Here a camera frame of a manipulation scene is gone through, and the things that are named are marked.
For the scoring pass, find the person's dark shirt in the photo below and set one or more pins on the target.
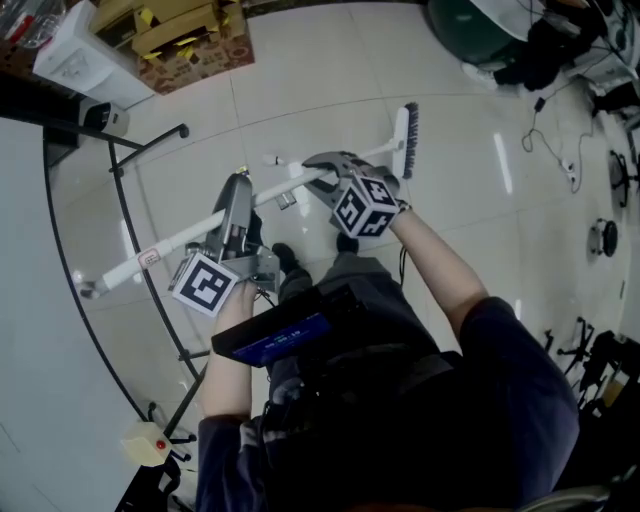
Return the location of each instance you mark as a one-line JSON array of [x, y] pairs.
[[425, 450]]

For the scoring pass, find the small white bin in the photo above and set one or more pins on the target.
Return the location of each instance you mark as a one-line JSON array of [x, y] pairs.
[[102, 117]]

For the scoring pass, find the clear water bottle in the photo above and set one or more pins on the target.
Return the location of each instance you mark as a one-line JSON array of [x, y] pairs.
[[25, 25]]

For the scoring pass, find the white power strip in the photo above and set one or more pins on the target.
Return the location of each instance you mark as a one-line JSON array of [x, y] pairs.
[[570, 172]]

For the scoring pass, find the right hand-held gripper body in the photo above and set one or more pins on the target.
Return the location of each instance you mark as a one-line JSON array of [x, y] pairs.
[[362, 205]]

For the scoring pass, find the cardboard box with striped tape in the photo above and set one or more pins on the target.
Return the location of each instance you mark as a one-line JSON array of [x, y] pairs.
[[175, 35]]

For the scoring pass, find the white panel on wheeled stand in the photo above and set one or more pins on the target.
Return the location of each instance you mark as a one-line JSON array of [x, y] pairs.
[[30, 300]]

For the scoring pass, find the white broom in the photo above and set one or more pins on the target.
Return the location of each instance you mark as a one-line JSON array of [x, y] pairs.
[[150, 258]]

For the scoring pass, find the round black white device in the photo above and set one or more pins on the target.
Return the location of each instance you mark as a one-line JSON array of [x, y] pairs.
[[607, 237]]

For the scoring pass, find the grey chest harness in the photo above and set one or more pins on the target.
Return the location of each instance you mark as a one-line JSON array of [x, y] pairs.
[[430, 365]]

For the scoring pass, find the black office chair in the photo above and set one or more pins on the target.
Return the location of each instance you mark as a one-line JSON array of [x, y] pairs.
[[622, 175], [605, 350]]

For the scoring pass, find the white water dispenser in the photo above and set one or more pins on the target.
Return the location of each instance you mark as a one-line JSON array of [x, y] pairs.
[[80, 65]]

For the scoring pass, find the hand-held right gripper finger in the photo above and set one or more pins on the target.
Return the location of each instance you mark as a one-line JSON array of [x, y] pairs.
[[325, 192], [335, 160]]

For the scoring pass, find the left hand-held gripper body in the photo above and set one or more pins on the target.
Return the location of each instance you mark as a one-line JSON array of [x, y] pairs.
[[202, 285]]

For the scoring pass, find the black tall cabinet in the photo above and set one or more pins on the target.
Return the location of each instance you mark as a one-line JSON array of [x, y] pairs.
[[30, 105]]

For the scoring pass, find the red patterned cardboard box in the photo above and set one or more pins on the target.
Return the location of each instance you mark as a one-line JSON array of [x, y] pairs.
[[200, 70]]

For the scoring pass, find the person's grey trousers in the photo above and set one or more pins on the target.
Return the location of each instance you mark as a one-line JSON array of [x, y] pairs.
[[370, 285]]

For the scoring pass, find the plain brown cardboard box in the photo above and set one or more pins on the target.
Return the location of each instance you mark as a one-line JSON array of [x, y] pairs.
[[115, 20]]

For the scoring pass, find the beige box with red button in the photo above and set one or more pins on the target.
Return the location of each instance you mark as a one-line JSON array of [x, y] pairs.
[[140, 442]]

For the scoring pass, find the person's right black shoe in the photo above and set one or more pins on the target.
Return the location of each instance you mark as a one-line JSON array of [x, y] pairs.
[[347, 244]]

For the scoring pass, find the person's left forearm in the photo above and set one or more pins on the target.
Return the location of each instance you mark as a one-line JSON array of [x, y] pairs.
[[230, 360]]

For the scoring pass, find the black chest-mounted screen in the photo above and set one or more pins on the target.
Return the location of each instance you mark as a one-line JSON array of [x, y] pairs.
[[270, 340]]

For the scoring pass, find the person's right forearm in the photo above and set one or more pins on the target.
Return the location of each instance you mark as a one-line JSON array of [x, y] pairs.
[[440, 270]]

